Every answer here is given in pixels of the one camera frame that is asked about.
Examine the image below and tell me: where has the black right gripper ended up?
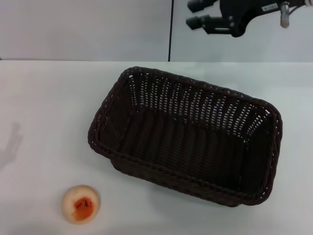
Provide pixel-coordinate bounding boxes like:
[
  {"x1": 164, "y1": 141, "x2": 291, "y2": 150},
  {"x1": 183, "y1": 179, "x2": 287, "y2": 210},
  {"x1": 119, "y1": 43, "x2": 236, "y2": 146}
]
[{"x1": 185, "y1": 0, "x2": 256, "y2": 38}]

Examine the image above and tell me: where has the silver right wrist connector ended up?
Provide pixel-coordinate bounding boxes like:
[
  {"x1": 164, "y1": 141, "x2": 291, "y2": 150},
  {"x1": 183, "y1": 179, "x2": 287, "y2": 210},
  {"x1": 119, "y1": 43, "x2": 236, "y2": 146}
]
[{"x1": 280, "y1": 1, "x2": 291, "y2": 29}]

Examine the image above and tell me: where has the black vertical wall strip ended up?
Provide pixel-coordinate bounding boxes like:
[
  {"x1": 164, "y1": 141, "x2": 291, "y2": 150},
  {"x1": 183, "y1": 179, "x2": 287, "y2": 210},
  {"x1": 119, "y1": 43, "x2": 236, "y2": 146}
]
[{"x1": 167, "y1": 0, "x2": 175, "y2": 62}]

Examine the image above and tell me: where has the round bun with orange centre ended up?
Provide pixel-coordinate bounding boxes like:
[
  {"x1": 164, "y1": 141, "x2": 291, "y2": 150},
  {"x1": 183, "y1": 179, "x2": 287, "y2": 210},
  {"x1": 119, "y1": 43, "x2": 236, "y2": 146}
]
[{"x1": 61, "y1": 185, "x2": 101, "y2": 224}]

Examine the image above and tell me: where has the dark brown woven basket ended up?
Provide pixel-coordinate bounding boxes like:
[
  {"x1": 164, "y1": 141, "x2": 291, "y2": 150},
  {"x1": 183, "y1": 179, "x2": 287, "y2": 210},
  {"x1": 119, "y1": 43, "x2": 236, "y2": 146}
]
[{"x1": 87, "y1": 66, "x2": 284, "y2": 208}]

